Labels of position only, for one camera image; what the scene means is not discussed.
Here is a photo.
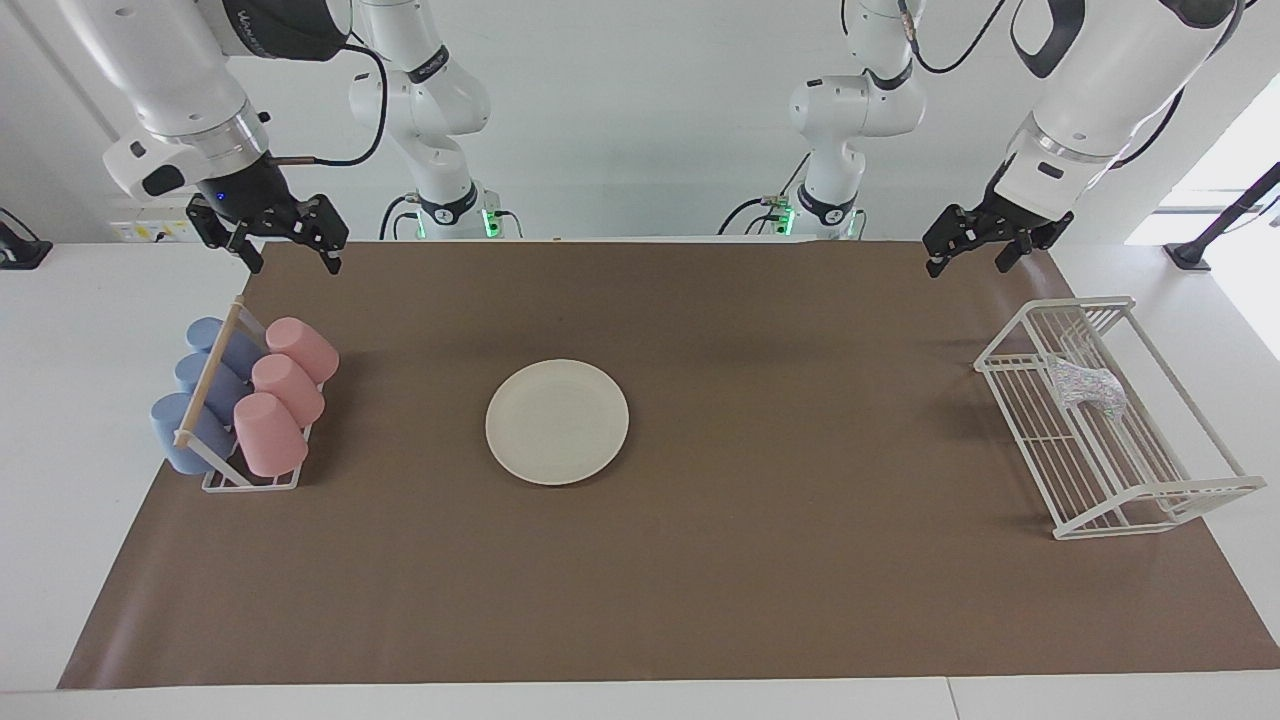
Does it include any white wall socket box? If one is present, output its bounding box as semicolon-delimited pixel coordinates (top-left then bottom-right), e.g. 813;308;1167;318
108;200;206;244

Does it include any black left base cable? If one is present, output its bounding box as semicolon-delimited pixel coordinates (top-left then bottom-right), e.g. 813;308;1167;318
718;150;813;237

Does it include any wire cup rack wooden handle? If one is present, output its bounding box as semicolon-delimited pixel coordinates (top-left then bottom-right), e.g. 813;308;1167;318
173;295;326;493

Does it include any cream round plate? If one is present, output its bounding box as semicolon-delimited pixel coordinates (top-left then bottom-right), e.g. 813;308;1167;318
485;359;630;487

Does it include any white wire dish rack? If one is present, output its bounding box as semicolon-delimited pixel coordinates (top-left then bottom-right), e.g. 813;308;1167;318
974;295;1267;541

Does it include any pink plastic cup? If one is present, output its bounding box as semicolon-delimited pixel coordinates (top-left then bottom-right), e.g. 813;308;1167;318
265;317;340;384
251;353;326;426
233;392;309;478

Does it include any black angled stand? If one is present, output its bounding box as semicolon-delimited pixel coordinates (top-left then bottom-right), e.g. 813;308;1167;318
1163;160;1280;273

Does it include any brown table mat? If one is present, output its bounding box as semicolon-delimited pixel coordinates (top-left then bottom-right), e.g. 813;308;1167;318
57;240;1280;691

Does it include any black base cable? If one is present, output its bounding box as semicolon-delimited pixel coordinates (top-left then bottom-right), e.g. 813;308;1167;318
718;150;813;237
378;193;421;241

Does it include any black table clamp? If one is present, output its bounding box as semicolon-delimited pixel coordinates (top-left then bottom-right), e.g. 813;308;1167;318
0;207;53;271

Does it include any black right base cable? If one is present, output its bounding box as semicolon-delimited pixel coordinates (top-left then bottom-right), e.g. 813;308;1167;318
378;193;421;241

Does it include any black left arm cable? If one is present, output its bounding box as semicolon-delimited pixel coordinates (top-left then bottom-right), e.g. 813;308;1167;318
895;0;1013;77

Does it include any blue plastic cup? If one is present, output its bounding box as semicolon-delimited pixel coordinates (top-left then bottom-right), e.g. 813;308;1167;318
175;352;251;426
150;392;241;476
186;317;263;379

